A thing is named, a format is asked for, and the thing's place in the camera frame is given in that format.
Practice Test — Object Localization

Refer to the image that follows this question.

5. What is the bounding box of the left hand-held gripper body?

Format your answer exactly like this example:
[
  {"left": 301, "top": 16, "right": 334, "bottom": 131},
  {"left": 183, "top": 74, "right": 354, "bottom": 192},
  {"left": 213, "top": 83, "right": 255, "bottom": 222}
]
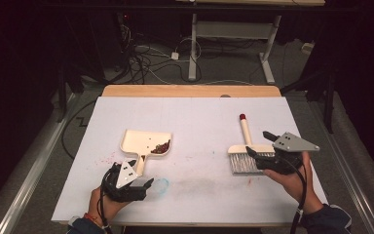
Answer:
[{"left": 101, "top": 160, "right": 148, "bottom": 203}]

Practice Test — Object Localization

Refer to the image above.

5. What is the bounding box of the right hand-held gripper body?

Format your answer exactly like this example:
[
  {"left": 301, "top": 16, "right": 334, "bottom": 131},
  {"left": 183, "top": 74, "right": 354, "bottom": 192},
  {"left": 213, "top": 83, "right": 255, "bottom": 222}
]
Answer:
[{"left": 258, "top": 132, "right": 320, "bottom": 176}]

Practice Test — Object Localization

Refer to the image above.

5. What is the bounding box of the cream brush with red-tipped handle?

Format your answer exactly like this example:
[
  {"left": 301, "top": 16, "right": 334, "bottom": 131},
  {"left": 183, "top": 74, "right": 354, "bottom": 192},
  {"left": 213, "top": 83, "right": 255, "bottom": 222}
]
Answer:
[{"left": 227, "top": 113, "right": 276, "bottom": 176}]

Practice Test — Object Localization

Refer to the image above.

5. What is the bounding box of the cream plastic dustpan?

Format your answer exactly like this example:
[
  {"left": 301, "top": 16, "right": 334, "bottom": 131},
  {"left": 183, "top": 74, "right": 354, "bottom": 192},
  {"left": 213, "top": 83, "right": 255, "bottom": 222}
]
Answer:
[{"left": 120, "top": 129, "right": 173, "bottom": 177}]

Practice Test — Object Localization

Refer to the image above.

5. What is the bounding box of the pile of red beans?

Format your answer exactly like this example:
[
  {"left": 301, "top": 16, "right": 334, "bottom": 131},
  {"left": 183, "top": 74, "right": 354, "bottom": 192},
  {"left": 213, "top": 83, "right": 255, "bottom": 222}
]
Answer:
[{"left": 150, "top": 139, "right": 171, "bottom": 155}]

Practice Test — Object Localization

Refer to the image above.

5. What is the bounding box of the person's right hand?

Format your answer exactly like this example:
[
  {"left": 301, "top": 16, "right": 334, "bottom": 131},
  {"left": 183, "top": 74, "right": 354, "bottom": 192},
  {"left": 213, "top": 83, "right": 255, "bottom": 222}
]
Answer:
[{"left": 262, "top": 150, "right": 324, "bottom": 215}]

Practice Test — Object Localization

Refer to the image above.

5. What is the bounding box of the person's left hand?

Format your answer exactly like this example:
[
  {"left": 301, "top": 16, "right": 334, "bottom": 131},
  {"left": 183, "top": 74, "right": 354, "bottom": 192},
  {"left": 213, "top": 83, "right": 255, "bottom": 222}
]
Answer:
[{"left": 87, "top": 186, "right": 132, "bottom": 228}]

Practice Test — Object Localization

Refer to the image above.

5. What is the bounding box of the white table cover sheet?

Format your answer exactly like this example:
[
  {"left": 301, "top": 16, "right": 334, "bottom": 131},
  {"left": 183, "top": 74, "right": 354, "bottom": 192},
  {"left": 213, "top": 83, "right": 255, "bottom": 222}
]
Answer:
[{"left": 51, "top": 96, "right": 328, "bottom": 227}]

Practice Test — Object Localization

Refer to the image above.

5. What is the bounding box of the black metal stand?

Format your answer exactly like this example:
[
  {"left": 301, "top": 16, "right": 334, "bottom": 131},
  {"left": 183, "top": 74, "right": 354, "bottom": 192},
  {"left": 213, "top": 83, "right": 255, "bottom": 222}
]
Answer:
[
  {"left": 56, "top": 66, "right": 79, "bottom": 124},
  {"left": 280, "top": 69, "right": 337, "bottom": 135}
]

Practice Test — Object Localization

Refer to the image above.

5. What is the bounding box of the wooden table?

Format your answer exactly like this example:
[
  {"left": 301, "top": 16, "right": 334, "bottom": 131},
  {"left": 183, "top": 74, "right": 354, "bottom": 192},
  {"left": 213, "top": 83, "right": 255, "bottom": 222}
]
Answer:
[{"left": 100, "top": 84, "right": 282, "bottom": 98}]

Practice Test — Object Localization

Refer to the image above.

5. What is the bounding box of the white power strip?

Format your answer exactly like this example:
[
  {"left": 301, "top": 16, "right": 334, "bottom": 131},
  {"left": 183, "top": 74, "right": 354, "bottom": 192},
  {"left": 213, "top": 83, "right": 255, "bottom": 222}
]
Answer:
[{"left": 301, "top": 42, "right": 316, "bottom": 56}]

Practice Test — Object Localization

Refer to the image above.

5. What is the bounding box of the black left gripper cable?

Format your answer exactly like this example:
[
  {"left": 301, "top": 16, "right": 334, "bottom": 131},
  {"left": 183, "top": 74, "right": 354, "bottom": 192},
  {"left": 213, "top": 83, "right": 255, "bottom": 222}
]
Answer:
[{"left": 98, "top": 164, "right": 114, "bottom": 234}]

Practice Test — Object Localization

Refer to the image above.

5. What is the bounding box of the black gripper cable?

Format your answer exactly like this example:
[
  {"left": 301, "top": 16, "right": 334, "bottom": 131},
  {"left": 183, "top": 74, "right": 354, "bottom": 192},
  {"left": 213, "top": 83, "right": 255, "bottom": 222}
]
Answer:
[
  {"left": 98, "top": 164, "right": 114, "bottom": 234},
  {"left": 283, "top": 156, "right": 308, "bottom": 234}
]

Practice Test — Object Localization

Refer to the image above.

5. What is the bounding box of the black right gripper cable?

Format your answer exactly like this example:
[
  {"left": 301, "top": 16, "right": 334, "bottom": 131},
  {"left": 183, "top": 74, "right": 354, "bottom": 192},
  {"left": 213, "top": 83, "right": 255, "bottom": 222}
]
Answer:
[{"left": 283, "top": 156, "right": 308, "bottom": 234}]

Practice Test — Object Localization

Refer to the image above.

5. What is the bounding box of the red bracelet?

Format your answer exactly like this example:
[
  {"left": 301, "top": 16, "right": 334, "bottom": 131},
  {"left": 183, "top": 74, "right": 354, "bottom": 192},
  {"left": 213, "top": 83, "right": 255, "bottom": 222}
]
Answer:
[{"left": 83, "top": 212, "right": 103, "bottom": 227}]

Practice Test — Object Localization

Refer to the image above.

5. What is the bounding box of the black floor cable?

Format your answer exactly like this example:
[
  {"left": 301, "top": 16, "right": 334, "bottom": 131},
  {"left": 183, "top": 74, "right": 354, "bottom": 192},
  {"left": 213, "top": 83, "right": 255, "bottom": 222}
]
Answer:
[{"left": 60, "top": 98, "right": 97, "bottom": 161}]

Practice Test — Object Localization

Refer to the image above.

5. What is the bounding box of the tangle of floor cables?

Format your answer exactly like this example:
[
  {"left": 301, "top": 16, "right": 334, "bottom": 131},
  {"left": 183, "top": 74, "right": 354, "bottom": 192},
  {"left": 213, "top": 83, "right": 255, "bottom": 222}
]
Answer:
[{"left": 115, "top": 23, "right": 204, "bottom": 86}]

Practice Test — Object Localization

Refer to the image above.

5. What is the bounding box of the white metal desk frame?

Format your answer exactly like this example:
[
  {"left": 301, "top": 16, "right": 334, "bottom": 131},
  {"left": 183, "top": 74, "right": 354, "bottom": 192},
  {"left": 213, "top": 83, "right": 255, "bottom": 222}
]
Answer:
[{"left": 188, "top": 13, "right": 282, "bottom": 86}]

